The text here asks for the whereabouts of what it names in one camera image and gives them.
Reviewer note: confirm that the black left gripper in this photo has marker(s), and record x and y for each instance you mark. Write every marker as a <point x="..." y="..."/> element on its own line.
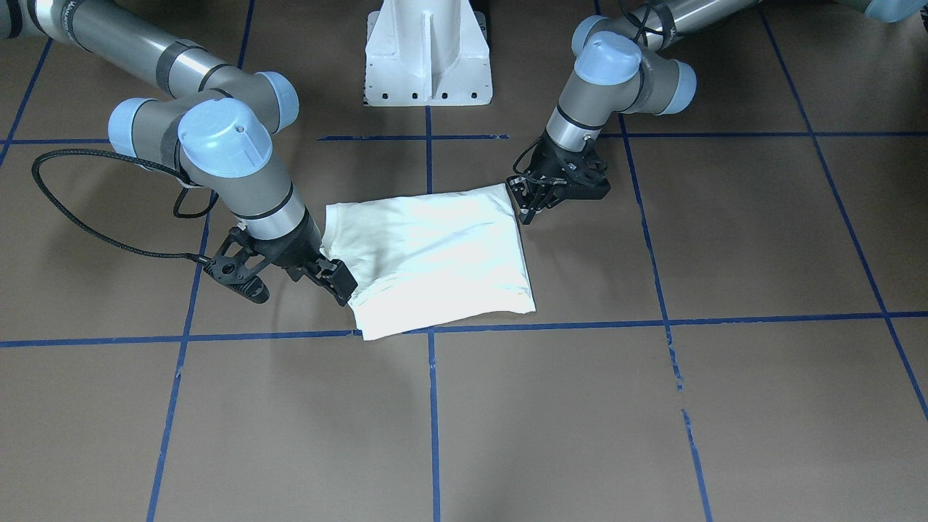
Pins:
<point x="545" y="164"/>

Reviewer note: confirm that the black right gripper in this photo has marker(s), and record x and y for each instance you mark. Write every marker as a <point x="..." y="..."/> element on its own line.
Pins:
<point x="296" y="252"/>

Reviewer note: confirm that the cream white long-sleeve shirt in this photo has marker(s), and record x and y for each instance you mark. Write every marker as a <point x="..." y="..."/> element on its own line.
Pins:
<point x="431" y="259"/>

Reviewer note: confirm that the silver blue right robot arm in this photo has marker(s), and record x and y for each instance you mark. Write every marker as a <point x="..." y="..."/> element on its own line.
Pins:
<point x="214" y="132"/>

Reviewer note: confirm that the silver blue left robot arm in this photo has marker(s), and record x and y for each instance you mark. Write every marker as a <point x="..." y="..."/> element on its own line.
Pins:
<point x="618" y="70"/>

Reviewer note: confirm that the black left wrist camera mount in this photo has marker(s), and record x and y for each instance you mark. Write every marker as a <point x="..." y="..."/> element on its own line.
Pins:
<point x="585" y="181"/>

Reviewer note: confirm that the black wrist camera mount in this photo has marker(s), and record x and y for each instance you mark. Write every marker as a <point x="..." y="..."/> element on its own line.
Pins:
<point x="236" y="266"/>
<point x="585" y="181"/>

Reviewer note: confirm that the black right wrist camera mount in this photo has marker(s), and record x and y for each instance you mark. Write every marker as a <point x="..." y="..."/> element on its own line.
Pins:
<point x="236" y="266"/>

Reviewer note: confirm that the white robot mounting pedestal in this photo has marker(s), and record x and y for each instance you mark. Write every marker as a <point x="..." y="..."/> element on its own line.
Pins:
<point x="428" y="53"/>

